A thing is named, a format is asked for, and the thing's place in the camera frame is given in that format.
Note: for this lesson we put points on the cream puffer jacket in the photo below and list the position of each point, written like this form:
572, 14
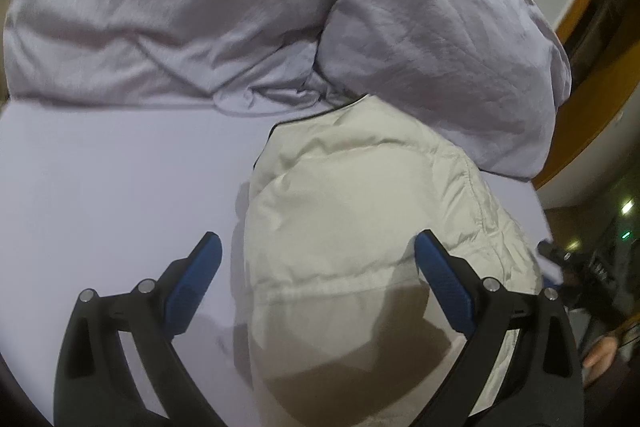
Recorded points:
350, 207

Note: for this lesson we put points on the person's right hand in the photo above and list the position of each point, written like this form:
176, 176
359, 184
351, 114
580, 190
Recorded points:
599, 354

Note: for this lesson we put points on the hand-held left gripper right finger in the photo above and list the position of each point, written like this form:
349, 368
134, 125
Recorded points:
445, 287

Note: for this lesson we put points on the lavender duvet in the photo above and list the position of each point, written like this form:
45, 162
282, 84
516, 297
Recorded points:
200, 7

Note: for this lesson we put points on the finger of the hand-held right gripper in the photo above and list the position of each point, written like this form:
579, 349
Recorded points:
550, 252

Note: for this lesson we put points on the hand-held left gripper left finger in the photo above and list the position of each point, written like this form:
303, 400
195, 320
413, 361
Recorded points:
192, 287

